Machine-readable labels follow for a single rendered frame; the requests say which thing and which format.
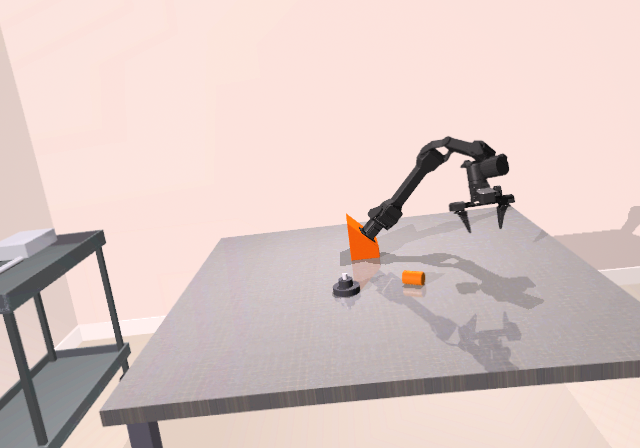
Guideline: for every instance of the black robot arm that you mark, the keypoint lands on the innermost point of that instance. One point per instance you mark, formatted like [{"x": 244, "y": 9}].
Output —
[{"x": 487, "y": 165}]

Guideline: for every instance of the orange knob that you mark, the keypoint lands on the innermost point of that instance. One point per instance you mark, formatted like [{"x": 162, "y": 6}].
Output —
[{"x": 413, "y": 277}]

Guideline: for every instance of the silver round pedestal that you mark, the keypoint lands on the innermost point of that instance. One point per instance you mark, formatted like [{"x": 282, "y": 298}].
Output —
[{"x": 346, "y": 286}]

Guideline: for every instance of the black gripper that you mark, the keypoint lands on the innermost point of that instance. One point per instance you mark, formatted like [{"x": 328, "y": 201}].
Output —
[{"x": 459, "y": 207}]

